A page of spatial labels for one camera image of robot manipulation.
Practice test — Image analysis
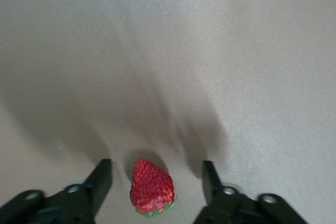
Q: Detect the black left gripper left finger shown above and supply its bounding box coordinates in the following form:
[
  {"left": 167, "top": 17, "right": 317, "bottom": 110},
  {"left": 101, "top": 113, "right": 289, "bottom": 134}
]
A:
[{"left": 44, "top": 158, "right": 112, "bottom": 224}]

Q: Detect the red strawberry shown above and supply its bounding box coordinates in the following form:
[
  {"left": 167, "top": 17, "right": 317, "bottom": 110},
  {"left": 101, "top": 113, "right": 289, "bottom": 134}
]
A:
[{"left": 129, "top": 157, "right": 178, "bottom": 219}]

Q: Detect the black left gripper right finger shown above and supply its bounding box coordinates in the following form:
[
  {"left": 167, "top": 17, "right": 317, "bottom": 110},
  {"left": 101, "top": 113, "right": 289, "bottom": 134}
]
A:
[{"left": 194, "top": 160, "right": 263, "bottom": 224}]

